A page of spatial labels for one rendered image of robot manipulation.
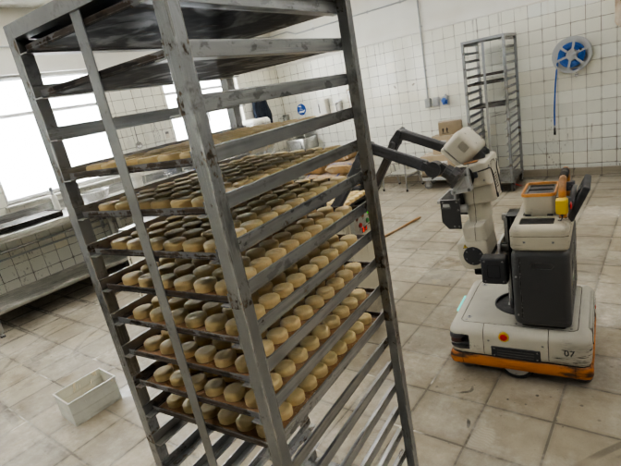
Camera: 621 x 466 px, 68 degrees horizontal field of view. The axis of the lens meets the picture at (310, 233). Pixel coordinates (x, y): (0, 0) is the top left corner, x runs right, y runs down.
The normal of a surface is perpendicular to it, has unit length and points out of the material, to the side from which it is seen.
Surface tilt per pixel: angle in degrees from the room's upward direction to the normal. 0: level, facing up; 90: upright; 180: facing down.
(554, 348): 90
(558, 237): 90
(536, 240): 90
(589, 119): 90
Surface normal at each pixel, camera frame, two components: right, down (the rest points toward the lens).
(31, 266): 0.79, 0.04
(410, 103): -0.59, 0.33
